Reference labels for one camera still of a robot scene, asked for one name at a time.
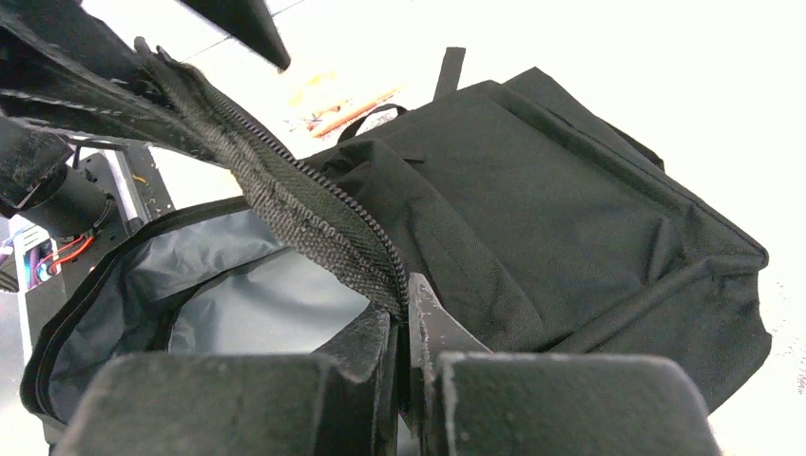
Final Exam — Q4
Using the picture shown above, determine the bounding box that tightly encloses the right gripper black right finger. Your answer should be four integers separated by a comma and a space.
408, 274, 720, 455

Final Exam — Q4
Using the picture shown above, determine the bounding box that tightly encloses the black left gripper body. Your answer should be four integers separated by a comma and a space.
1, 116, 116, 238

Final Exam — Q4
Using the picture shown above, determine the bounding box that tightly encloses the black student backpack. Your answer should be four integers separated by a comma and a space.
20, 51, 772, 423

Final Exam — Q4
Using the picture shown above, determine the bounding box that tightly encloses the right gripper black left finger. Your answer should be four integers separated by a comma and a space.
53, 305, 393, 456

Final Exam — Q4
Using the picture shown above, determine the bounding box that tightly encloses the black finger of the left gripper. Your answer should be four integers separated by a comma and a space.
1, 1, 208, 161

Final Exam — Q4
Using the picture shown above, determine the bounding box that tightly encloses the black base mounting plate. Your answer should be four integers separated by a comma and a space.
2, 139, 174, 359

